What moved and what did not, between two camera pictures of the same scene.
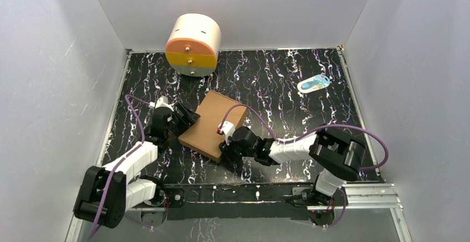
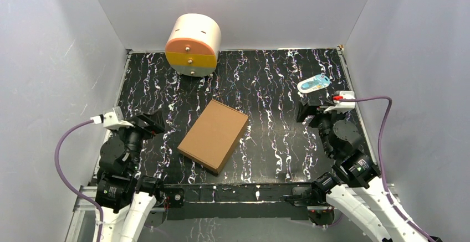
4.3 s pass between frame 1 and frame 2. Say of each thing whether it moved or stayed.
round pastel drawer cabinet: stayed
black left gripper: moved
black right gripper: moved
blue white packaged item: stayed
